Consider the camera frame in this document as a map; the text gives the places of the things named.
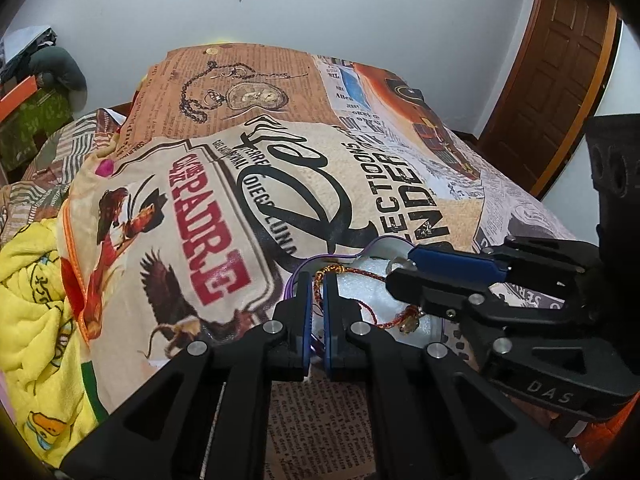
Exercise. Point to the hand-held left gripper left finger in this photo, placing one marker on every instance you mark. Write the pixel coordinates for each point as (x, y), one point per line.
(306, 327)

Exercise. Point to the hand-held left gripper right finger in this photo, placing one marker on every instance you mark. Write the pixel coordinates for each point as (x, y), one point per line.
(328, 325)

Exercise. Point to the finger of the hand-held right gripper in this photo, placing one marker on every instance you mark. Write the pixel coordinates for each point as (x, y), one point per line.
(425, 290)
(450, 261)

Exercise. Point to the purple heart-shaped box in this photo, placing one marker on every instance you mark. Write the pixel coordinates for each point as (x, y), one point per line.
(362, 272)

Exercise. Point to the brown wooden door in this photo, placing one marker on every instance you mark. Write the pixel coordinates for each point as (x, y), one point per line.
(560, 75)

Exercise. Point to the beige printed blanket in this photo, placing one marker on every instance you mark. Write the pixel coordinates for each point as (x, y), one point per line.
(210, 220)

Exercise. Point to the orange cloth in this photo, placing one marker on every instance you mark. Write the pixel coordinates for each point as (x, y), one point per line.
(600, 435)

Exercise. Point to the newspaper print bedsheet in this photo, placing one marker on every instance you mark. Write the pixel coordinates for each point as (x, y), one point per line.
(250, 90)

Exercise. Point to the yellow cartoon blanket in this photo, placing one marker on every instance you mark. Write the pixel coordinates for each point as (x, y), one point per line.
(35, 310)

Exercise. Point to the striped patchwork cloth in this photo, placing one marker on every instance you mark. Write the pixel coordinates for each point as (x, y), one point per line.
(60, 160)

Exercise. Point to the dark grey cloth bundle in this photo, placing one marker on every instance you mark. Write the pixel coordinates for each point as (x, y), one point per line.
(57, 67)

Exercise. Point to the orange board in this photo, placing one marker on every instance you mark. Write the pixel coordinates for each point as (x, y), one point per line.
(17, 97)

